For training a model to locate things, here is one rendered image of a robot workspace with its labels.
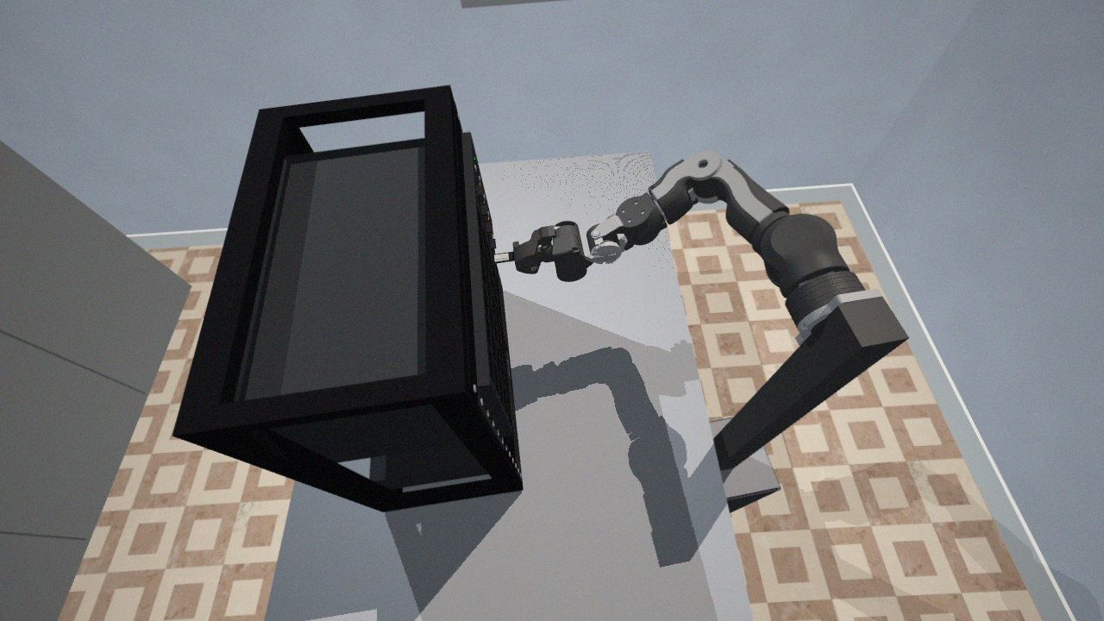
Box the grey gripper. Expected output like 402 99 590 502
512 221 617 282

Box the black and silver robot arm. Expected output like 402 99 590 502
586 150 883 346

